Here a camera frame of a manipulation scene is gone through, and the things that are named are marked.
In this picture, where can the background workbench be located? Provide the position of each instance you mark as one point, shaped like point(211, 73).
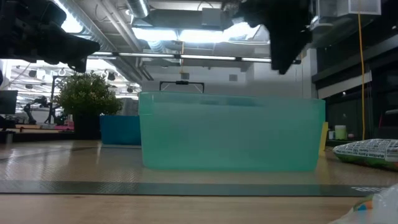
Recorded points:
point(31, 133)

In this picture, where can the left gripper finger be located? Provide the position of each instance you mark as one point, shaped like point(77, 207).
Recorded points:
point(83, 49)

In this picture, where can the bushy green potted plant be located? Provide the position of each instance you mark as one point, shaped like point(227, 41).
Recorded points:
point(87, 93)

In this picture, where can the black monitor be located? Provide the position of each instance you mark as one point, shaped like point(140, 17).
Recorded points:
point(7, 101)

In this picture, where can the black background rig frame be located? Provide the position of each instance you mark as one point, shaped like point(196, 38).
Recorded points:
point(182, 82)

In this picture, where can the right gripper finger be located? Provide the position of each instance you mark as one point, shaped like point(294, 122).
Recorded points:
point(283, 60)

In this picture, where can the black tripod stand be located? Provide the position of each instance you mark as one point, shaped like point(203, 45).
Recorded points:
point(52, 93)

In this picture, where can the blue plastic bin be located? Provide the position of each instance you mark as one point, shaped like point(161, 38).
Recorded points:
point(119, 129)

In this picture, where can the green granola bar white label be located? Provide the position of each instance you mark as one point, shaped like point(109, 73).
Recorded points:
point(367, 152)

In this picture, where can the clear plastic wrapper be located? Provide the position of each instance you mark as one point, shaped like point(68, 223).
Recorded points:
point(379, 208)

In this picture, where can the green translucent plastic bin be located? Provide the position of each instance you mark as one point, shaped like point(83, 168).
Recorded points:
point(233, 133)

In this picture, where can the white green container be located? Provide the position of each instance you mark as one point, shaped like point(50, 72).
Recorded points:
point(340, 132)

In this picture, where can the long linear ceiling light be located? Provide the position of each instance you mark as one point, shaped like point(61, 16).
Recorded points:
point(205, 57)

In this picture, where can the black-bordered clear work mat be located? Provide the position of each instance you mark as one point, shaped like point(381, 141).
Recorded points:
point(186, 189)

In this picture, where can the background black robot arm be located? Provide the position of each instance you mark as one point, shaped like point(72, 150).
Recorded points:
point(29, 112)

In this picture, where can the silver round ventilation duct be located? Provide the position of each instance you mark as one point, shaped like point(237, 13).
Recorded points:
point(138, 7)

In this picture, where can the grey ceiling junction box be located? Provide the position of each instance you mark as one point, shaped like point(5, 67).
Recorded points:
point(211, 17)

